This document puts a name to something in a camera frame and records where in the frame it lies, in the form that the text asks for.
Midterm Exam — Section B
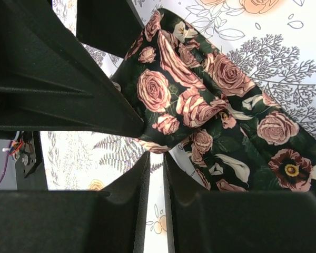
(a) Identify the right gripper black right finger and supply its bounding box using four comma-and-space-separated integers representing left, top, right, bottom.
163, 153, 316, 252

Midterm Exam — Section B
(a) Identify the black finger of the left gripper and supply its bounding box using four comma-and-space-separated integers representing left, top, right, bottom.
0, 1, 144, 139
76, 0, 144, 58

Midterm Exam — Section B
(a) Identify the floral patterned table mat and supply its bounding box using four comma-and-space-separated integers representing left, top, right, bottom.
41, 1, 316, 252

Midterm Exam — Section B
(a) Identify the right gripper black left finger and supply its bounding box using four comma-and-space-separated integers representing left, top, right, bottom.
0, 152, 150, 252

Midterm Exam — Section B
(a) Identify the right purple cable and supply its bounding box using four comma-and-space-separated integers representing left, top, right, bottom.
0, 141, 14, 192

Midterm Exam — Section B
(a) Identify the black floral necktie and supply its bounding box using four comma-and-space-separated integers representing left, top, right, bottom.
112, 8, 316, 196

